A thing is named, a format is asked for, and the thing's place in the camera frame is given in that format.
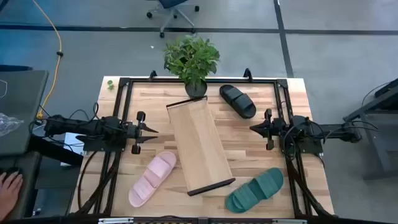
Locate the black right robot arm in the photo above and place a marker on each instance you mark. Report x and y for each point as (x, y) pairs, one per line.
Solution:
(329, 130)

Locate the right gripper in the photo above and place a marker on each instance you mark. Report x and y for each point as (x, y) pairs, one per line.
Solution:
(276, 128)

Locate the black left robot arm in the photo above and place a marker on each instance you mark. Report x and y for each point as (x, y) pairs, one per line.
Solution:
(77, 126)

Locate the black plant pot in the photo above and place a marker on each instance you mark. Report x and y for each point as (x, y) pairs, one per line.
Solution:
(196, 91)

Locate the black frame clamp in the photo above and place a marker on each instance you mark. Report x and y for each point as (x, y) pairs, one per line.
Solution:
(247, 74)
(153, 75)

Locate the person's hand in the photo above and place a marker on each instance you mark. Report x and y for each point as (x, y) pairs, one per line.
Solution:
(9, 196)

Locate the black metal rig frame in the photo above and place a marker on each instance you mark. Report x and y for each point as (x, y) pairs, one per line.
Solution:
(123, 82)

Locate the black slide sandal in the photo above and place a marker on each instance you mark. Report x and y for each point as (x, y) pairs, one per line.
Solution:
(237, 101)

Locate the green leafy plant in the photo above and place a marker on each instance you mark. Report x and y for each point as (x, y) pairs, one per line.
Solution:
(191, 59)

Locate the dark grey desk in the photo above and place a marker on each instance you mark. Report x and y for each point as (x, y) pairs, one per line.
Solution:
(21, 102)

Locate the pink slide sandal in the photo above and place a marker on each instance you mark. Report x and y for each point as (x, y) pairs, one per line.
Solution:
(152, 177)

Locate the silver metal bracket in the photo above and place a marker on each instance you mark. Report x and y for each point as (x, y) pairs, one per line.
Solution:
(289, 221)
(115, 221)

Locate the green slide sandal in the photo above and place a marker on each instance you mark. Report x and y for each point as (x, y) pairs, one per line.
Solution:
(255, 189)

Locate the small green leaf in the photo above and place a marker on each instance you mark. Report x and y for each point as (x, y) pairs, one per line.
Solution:
(110, 83)

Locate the black equipment stand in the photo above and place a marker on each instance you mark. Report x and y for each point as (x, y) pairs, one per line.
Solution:
(379, 140)

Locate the clear plastic bag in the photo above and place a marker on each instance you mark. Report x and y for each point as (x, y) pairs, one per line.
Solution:
(7, 124)

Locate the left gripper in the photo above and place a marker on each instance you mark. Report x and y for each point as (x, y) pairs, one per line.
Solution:
(133, 132)

